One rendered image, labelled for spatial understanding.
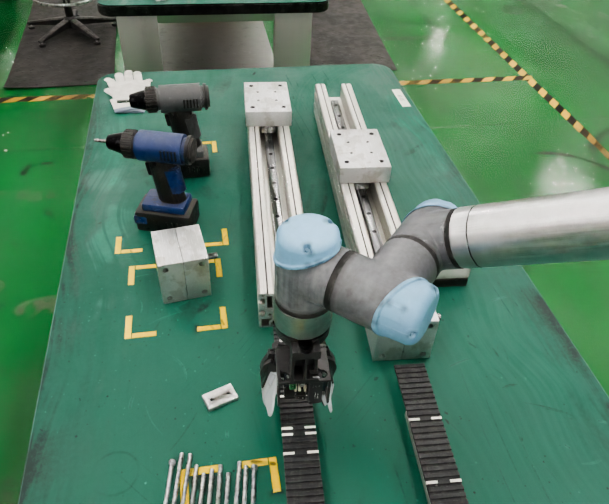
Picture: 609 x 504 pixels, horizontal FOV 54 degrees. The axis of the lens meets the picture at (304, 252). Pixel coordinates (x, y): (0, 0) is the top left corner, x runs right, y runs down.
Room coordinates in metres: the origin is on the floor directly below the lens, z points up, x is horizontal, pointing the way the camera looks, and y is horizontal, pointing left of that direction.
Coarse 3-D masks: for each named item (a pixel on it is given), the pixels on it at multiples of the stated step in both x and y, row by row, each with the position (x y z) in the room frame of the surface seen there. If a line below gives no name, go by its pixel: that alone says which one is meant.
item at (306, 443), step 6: (288, 438) 0.47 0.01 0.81; (294, 438) 0.47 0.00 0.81; (300, 438) 0.47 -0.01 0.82; (306, 438) 0.47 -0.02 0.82; (312, 438) 0.47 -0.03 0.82; (288, 444) 0.46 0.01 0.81; (294, 444) 0.46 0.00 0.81; (300, 444) 0.46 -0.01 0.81; (306, 444) 0.46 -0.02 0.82; (312, 444) 0.46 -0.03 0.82; (288, 450) 0.45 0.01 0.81; (294, 450) 0.45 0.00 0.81
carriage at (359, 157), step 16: (336, 144) 1.15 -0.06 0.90; (352, 144) 1.15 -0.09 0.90; (368, 144) 1.16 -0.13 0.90; (336, 160) 1.10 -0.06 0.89; (352, 160) 1.09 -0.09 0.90; (368, 160) 1.09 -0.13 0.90; (384, 160) 1.09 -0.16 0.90; (352, 176) 1.06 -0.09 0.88; (368, 176) 1.06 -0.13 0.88; (384, 176) 1.07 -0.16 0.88
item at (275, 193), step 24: (264, 144) 1.27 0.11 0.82; (288, 144) 1.21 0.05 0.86; (264, 168) 1.16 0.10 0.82; (288, 168) 1.10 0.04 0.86; (264, 192) 1.01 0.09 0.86; (288, 192) 1.01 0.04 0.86; (264, 216) 0.93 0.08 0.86; (288, 216) 0.97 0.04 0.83; (264, 240) 0.86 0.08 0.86; (264, 264) 0.79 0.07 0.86; (264, 288) 0.73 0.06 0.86; (264, 312) 0.72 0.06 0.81
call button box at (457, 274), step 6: (444, 270) 0.84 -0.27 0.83; (450, 270) 0.84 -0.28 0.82; (456, 270) 0.84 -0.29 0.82; (462, 270) 0.85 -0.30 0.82; (468, 270) 0.85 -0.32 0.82; (438, 276) 0.84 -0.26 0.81; (444, 276) 0.84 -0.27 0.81; (450, 276) 0.84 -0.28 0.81; (456, 276) 0.84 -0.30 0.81; (462, 276) 0.85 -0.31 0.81; (468, 276) 0.85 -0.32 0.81; (438, 282) 0.84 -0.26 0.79; (444, 282) 0.84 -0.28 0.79; (450, 282) 0.84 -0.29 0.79; (456, 282) 0.84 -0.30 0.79; (462, 282) 0.85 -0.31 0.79
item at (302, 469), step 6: (318, 462) 0.44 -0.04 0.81; (288, 468) 0.43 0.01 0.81; (294, 468) 0.43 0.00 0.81; (300, 468) 0.43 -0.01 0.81; (306, 468) 0.43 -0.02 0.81; (312, 468) 0.43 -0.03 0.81; (318, 468) 0.43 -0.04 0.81; (288, 474) 0.42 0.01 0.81; (294, 474) 0.42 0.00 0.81; (300, 474) 0.42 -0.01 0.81; (306, 474) 0.42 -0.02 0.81; (312, 474) 0.42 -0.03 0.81; (318, 474) 0.42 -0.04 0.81
